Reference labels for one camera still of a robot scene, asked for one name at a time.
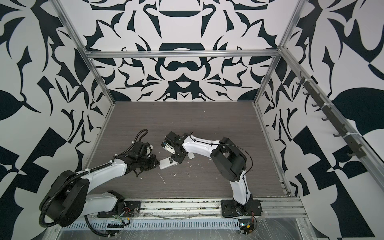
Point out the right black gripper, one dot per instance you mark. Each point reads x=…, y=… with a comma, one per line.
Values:
x=179, y=160

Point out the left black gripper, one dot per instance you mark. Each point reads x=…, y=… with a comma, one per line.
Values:
x=153, y=158

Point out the white battery cover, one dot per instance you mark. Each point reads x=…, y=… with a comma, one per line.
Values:
x=191, y=156

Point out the white red remote control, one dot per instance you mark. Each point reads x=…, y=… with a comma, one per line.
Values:
x=166, y=163

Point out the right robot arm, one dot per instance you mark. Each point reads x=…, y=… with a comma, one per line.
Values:
x=227, y=157

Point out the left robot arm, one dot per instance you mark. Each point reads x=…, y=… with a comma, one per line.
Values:
x=70, y=195

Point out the small electronics board right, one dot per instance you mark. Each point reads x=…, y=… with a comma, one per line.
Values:
x=247, y=226

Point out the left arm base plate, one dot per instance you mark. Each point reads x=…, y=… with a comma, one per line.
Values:
x=124, y=210

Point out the white slotted cable duct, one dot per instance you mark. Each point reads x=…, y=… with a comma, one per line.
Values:
x=166, y=224

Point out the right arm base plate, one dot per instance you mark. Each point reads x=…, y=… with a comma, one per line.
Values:
x=232, y=209

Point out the aluminium frame rail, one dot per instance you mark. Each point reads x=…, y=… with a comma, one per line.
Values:
x=181, y=54

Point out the black wall hook rail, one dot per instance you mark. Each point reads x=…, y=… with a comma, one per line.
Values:
x=333, y=115

